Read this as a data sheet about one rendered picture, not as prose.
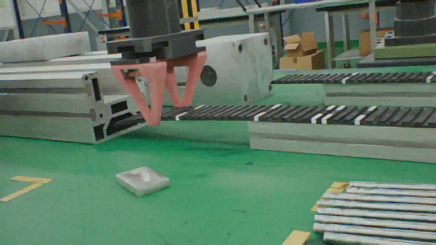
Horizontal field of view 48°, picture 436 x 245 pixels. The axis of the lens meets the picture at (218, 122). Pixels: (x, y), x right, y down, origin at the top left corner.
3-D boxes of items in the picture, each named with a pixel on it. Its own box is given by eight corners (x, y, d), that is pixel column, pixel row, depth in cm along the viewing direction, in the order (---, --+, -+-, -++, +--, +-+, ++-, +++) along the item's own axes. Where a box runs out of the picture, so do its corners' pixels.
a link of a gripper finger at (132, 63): (119, 129, 55) (104, 47, 53) (160, 114, 61) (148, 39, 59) (163, 133, 52) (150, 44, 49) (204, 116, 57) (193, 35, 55)
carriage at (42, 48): (94, 65, 98) (87, 31, 97) (48, 74, 90) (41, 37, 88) (45, 67, 107) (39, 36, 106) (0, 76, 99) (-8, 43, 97)
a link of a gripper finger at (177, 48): (134, 124, 57) (121, 45, 55) (173, 109, 63) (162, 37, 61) (178, 126, 54) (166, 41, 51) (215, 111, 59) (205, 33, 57)
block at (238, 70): (282, 91, 77) (276, 30, 75) (241, 109, 68) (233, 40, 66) (235, 91, 83) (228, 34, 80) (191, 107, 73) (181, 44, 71)
